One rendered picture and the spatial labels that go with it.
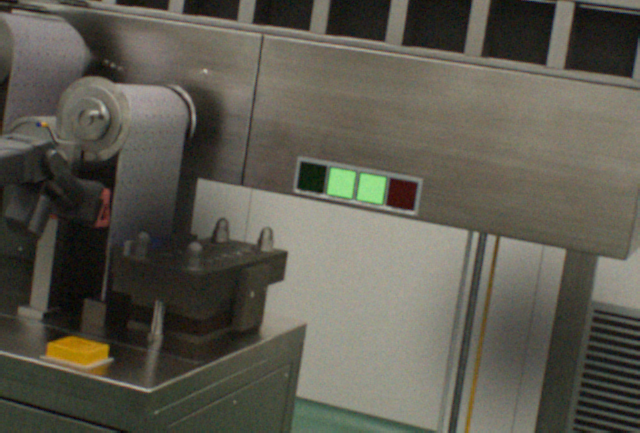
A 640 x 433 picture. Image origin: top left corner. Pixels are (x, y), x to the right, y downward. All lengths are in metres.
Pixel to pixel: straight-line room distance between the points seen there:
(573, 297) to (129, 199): 0.86
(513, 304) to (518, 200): 2.44
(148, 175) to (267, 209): 2.68
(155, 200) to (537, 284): 2.56
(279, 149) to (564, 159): 0.54
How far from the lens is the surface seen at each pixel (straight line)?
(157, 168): 2.28
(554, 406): 2.46
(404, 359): 4.81
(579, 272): 2.41
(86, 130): 2.16
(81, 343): 1.96
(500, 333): 4.70
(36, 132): 2.24
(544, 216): 2.25
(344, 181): 2.33
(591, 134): 2.23
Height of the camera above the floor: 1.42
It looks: 6 degrees down
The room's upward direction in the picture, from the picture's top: 9 degrees clockwise
